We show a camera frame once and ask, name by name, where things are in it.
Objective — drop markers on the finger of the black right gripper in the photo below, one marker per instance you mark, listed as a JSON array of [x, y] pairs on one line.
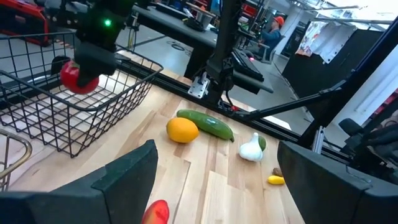
[[93, 59]]

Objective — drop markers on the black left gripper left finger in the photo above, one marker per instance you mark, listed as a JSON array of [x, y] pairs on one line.
[[124, 186]]

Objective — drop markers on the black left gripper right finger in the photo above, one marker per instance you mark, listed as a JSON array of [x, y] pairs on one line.
[[326, 199]]

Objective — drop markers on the red plastic tomato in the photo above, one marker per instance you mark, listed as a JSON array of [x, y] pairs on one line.
[[66, 77]]

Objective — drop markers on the long red plastic pepper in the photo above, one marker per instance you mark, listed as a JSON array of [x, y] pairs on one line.
[[157, 214]]

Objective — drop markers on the small brown plastic potato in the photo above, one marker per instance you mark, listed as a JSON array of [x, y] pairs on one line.
[[277, 172]]

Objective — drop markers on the orange plastic citrus fruit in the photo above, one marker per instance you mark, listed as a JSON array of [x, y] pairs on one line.
[[182, 130]]

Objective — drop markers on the green plastic lime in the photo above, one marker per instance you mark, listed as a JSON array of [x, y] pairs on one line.
[[263, 143]]

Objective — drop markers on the white plastic garlic bulb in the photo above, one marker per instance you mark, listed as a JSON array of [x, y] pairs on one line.
[[250, 151]]

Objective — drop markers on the green plastic cucumber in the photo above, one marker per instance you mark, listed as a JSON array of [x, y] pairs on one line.
[[208, 123]]

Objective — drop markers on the red and black tool cart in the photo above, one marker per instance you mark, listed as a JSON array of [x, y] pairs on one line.
[[18, 12]]

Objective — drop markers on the black cabinet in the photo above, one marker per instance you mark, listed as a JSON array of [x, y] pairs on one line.
[[311, 77]]

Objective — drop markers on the black computer keyboard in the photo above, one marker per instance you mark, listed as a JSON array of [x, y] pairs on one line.
[[247, 65]]

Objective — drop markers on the white cloth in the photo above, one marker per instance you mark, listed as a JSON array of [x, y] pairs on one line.
[[332, 43]]

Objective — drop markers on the person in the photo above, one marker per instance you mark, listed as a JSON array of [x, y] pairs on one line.
[[272, 37]]

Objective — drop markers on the white metal bracket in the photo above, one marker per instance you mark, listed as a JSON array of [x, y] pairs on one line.
[[199, 88]]

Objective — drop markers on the black metal table frame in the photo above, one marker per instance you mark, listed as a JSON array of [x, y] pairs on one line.
[[357, 77]]

